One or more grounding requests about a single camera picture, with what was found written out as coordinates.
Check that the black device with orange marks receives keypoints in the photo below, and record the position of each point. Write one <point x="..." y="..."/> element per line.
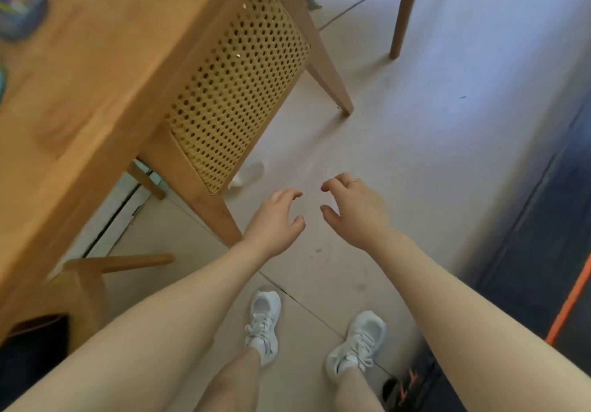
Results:
<point x="408" y="384"/>

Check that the person's right leg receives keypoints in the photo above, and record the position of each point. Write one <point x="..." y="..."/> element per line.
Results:
<point x="355" y="391"/>

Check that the person's left thumb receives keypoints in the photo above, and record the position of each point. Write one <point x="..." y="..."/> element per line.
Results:
<point x="297" y="224"/>

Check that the person's white sneaker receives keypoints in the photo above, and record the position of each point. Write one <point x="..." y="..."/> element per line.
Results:
<point x="358" y="342"/>
<point x="264" y="321"/>

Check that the person's leg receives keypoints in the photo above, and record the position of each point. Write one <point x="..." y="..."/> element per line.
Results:
<point x="231" y="384"/>
<point x="355" y="391"/>

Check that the wooden table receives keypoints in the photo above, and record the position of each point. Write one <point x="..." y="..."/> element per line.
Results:
<point x="101" y="79"/>

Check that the person's left hand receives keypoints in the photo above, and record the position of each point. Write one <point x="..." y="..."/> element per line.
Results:
<point x="270" y="222"/>

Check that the person's right thumb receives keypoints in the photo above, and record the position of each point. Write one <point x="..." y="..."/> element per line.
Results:
<point x="330" y="213"/>

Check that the person's left forearm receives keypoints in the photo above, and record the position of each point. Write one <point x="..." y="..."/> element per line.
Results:
<point x="138" y="333"/>

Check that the wooden chair with curved back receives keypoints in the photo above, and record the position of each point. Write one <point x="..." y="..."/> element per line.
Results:
<point x="87" y="287"/>

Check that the person's left leg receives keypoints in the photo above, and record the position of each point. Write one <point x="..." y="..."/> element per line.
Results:
<point x="231" y="384"/>

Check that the black seat cushion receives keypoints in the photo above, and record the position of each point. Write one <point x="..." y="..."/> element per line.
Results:
<point x="32" y="347"/>

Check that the person's right forearm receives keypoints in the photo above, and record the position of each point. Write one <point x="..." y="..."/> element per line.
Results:
<point x="461" y="324"/>

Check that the person's right hand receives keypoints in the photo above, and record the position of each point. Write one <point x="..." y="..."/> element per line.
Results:
<point x="360" y="213"/>

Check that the woven rattan table panel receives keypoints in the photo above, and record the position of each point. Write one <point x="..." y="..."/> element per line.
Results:
<point x="231" y="93"/>

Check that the blue round container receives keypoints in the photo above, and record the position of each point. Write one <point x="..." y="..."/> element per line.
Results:
<point x="18" y="5"/>

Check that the person's left white sneaker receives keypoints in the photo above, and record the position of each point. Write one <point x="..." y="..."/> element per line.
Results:
<point x="264" y="321"/>

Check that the person's right white sneaker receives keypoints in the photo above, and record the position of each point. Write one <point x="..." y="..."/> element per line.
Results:
<point x="358" y="342"/>

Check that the wooden chair with tapered legs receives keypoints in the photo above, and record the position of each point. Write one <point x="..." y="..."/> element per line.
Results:
<point x="406" y="10"/>

